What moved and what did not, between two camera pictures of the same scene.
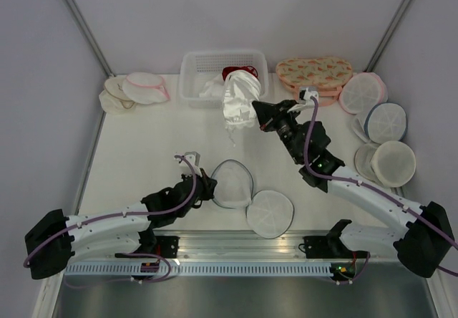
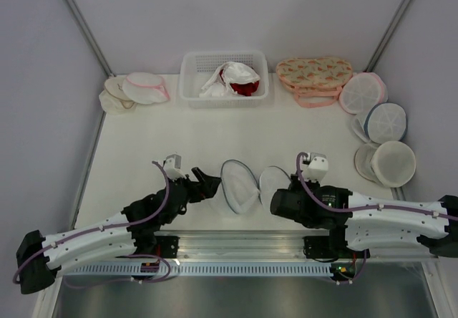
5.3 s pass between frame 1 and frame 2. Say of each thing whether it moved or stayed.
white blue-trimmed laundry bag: moved
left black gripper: stayed
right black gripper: moved
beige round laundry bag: stayed
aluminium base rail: stayed
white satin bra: moved
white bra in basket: stayed
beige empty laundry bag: stayed
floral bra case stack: stayed
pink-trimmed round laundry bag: stayed
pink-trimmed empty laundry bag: stayed
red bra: moved
